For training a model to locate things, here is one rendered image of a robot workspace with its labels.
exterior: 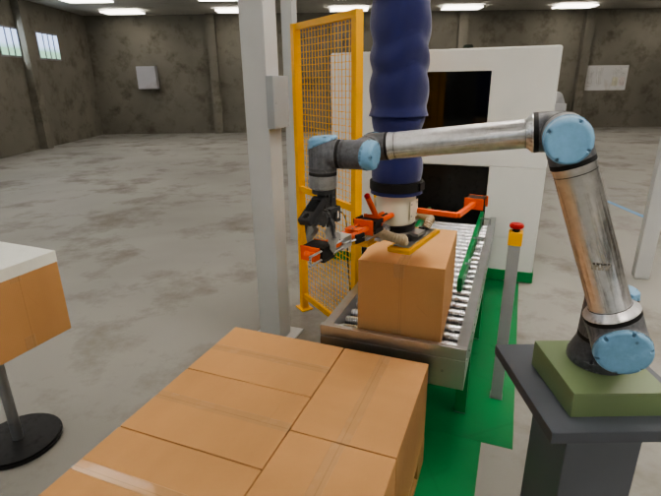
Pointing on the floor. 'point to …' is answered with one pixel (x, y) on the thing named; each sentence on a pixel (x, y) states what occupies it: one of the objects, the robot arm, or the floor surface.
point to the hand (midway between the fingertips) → (320, 249)
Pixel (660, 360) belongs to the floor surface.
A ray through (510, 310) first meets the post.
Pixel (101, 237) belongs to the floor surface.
